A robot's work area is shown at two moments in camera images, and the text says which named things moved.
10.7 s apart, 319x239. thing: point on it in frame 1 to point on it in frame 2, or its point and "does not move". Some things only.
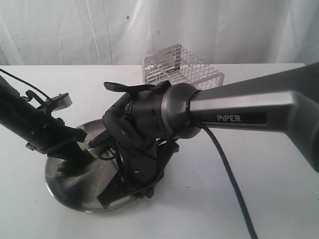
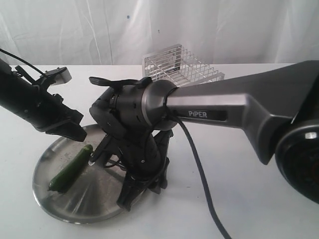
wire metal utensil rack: x=178 y=65 does not move
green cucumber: x=65 y=167 to x=58 y=183
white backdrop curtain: x=122 y=32 does not move
